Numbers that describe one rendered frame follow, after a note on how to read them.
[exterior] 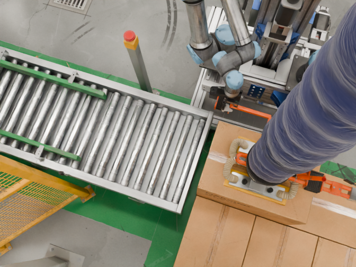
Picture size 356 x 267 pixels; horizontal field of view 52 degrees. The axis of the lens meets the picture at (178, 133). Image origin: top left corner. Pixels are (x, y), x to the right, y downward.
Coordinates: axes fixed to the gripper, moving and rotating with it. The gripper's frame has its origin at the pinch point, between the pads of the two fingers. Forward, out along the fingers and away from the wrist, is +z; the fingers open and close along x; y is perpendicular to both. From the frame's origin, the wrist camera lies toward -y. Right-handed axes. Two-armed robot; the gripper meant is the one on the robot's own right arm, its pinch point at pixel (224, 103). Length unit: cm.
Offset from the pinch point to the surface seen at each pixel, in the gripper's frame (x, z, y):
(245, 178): -33.3, 10.8, 22.8
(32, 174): -68, -3, -82
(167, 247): -86, 108, -10
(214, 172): -35.4, 13.0, 6.4
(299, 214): -42, 13, 55
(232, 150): -22.4, 4.0, 11.5
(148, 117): -6, 53, -47
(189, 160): -26, 53, -11
